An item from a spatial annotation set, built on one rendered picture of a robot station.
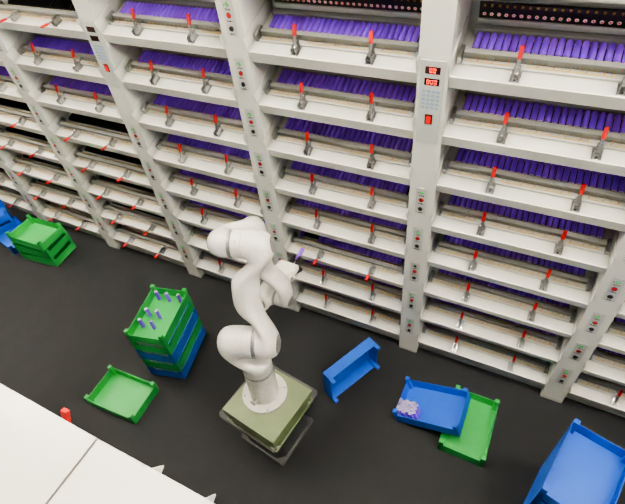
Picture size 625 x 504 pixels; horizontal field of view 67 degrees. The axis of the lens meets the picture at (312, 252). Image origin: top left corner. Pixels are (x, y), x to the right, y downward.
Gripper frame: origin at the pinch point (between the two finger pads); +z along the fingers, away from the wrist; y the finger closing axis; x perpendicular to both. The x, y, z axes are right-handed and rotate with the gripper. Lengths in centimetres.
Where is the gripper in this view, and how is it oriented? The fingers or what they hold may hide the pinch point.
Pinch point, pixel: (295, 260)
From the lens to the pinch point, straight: 216.6
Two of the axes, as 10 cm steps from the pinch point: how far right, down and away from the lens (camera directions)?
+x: 0.2, 7.9, 6.1
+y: -8.9, -2.7, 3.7
